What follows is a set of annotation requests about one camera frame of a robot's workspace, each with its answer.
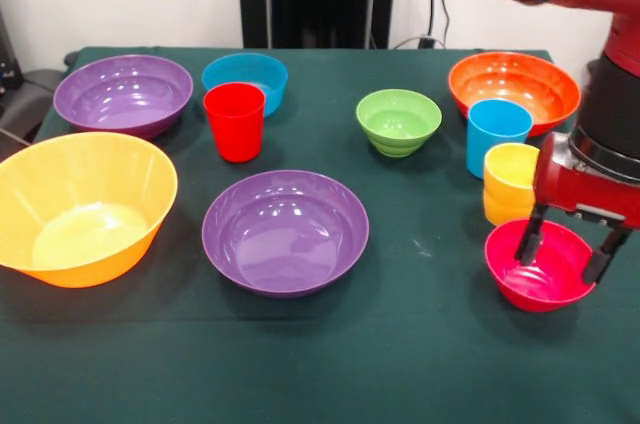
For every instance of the green bowl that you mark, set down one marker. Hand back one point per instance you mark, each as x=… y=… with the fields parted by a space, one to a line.
x=398 y=119

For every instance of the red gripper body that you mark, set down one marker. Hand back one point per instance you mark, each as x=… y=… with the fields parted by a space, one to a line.
x=575 y=184

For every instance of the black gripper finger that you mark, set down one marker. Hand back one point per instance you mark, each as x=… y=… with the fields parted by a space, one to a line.
x=602 y=259
x=531 y=239

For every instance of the black wheeled base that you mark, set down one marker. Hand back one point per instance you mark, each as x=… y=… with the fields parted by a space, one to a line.
x=591 y=68
x=30 y=94

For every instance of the blue cup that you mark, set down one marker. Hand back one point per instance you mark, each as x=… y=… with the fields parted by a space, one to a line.
x=492 y=144

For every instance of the pink bowl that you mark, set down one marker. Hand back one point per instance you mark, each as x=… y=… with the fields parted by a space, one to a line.
x=545 y=286

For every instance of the blue bowl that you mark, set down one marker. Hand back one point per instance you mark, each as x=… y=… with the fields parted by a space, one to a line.
x=245 y=71

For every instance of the red cup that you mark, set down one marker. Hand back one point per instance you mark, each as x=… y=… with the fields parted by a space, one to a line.
x=234 y=129

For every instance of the large yellow bowl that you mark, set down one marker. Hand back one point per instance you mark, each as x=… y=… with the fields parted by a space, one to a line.
x=85 y=209

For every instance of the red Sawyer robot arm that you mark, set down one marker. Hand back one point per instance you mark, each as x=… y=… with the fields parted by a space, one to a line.
x=615 y=109

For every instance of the dark green tablecloth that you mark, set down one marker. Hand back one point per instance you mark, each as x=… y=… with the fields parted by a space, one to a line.
x=320 y=344

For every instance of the yellow cup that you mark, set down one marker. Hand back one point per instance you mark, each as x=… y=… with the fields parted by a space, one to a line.
x=502 y=209
x=510 y=169

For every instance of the orange-red bowl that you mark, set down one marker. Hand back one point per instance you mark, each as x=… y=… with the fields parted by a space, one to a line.
x=515 y=79

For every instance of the purple bowl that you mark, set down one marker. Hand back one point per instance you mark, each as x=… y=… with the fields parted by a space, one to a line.
x=125 y=94
x=285 y=239

